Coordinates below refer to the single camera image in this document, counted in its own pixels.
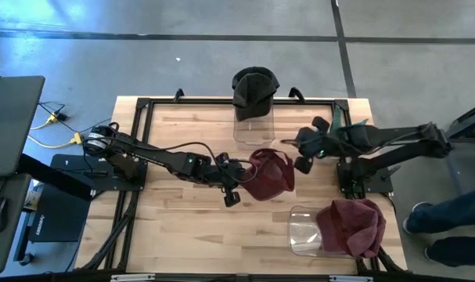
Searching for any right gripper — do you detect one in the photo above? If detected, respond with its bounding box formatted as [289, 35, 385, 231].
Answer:
[280, 116, 334, 175]

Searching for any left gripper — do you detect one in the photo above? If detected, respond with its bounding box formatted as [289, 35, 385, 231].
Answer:
[209, 151, 260, 208]

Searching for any maroon baseball cap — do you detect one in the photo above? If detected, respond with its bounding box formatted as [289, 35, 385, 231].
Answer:
[315, 198, 387, 259]
[239, 147, 297, 202]

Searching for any dark grey baseball cap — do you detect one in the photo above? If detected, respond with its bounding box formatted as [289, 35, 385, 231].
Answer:
[232, 72, 279, 122]
[231, 65, 281, 93]

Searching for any clear plastic bin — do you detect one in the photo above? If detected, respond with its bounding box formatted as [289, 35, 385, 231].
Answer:
[286, 204, 383, 260]
[232, 96, 276, 146]

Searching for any person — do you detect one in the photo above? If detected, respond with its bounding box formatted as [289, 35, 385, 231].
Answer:
[401, 186, 475, 268]

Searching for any black equipment cabinet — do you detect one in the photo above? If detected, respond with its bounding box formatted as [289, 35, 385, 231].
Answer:
[446, 99, 475, 142]

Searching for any black computer tower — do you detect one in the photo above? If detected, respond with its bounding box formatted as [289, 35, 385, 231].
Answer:
[28, 183, 92, 244]

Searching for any dark grey laptop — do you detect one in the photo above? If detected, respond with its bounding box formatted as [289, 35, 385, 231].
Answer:
[0, 75, 46, 178]

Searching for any black desk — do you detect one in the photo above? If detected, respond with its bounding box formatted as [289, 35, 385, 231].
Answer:
[0, 154, 95, 275]

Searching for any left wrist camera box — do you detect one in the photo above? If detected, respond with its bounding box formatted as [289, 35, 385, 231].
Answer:
[221, 162, 242, 181]

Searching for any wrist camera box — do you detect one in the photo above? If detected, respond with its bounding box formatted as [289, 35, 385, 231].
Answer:
[221, 162, 242, 181]
[299, 131, 324, 156]

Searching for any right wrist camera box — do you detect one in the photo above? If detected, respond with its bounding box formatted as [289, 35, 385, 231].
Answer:
[299, 131, 324, 156]

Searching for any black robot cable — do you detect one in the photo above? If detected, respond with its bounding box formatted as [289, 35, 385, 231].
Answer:
[107, 121, 260, 186]

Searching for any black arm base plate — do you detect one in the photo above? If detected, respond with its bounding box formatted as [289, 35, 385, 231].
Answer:
[336, 158, 402, 195]
[49, 153, 149, 193]

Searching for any yellow cable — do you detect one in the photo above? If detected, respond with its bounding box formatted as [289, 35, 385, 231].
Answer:
[28, 113, 61, 131]
[27, 132, 85, 150]

